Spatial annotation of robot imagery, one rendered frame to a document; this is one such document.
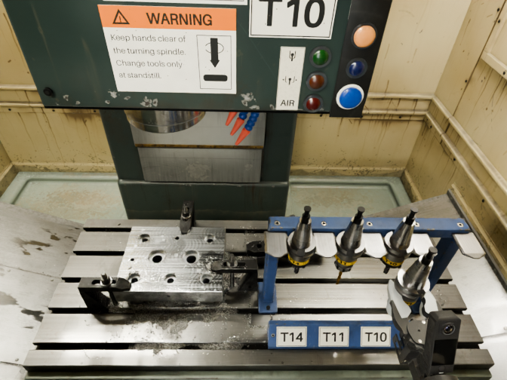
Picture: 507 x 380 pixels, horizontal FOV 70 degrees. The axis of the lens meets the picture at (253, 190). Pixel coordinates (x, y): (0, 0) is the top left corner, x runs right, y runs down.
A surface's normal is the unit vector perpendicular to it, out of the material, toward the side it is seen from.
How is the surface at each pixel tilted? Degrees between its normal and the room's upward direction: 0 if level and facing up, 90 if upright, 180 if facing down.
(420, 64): 90
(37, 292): 24
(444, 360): 63
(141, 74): 90
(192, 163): 90
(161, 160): 90
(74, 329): 0
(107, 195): 0
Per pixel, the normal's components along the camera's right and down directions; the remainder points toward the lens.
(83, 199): 0.04, -0.74
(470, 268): -0.37, -0.68
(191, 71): 0.02, 0.67
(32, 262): 0.44, -0.66
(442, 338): 0.06, 0.27
